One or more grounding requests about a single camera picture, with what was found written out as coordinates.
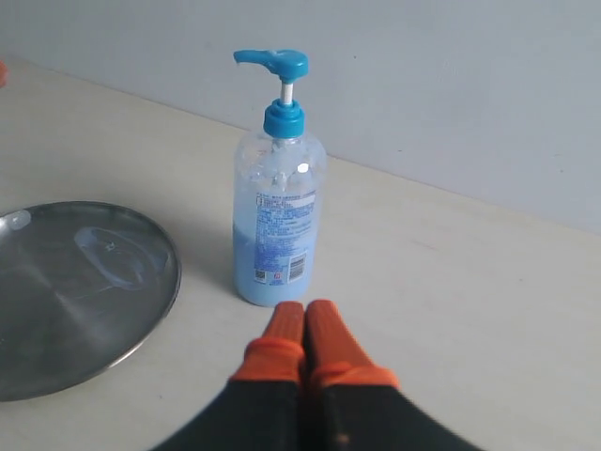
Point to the round steel plate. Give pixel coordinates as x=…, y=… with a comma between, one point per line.
x=83, y=284

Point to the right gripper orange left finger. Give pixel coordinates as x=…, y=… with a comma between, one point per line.
x=258, y=407

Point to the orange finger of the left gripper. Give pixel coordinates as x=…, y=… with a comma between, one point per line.
x=3, y=74

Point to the blue pump soap bottle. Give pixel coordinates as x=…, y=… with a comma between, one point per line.
x=279, y=173

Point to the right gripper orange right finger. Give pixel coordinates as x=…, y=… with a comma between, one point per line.
x=360, y=403

